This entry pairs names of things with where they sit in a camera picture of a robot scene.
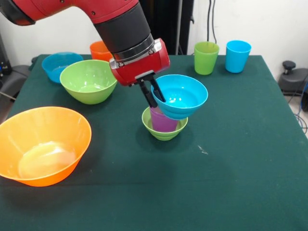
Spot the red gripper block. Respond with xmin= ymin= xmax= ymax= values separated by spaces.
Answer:
xmin=109 ymin=38 xmax=171 ymax=108

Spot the small cyan bowl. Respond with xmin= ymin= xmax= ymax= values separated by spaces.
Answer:
xmin=150 ymin=74 xmax=208 ymax=121

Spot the purple cup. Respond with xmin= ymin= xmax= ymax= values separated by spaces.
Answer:
xmin=149 ymin=105 xmax=180 ymax=133

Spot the small green bowl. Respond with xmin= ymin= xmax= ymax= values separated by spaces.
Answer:
xmin=141 ymin=106 xmax=189 ymax=141

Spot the green cup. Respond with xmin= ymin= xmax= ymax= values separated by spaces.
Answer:
xmin=194 ymin=41 xmax=220 ymax=76

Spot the large green bowl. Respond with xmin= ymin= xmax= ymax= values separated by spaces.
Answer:
xmin=59 ymin=59 xmax=118 ymax=105

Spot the red-orange cup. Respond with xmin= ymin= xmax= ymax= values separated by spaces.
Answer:
xmin=90 ymin=40 xmax=114 ymax=63

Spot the dark green tablecloth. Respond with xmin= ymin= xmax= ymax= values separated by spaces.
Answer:
xmin=0 ymin=54 xmax=308 ymax=231

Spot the blue cup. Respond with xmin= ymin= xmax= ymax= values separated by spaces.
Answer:
xmin=225 ymin=40 xmax=252 ymax=74

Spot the large blue bowl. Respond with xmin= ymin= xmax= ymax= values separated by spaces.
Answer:
xmin=41 ymin=51 xmax=84 ymax=84

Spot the large orange bowl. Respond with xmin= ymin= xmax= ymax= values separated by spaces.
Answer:
xmin=0 ymin=106 xmax=92 ymax=187

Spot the grey floor base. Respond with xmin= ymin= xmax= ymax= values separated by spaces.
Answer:
xmin=0 ymin=64 xmax=30 ymax=100

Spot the grey base with black knob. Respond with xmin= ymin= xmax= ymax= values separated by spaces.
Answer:
xmin=279 ymin=60 xmax=308 ymax=97

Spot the black equipment box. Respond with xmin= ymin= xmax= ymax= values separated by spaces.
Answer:
xmin=0 ymin=33 xmax=13 ymax=75

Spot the black hanging cable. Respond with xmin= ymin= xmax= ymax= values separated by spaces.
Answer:
xmin=207 ymin=0 xmax=217 ymax=42

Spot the blue cable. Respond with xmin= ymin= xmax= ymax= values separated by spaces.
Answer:
xmin=299 ymin=81 xmax=308 ymax=135

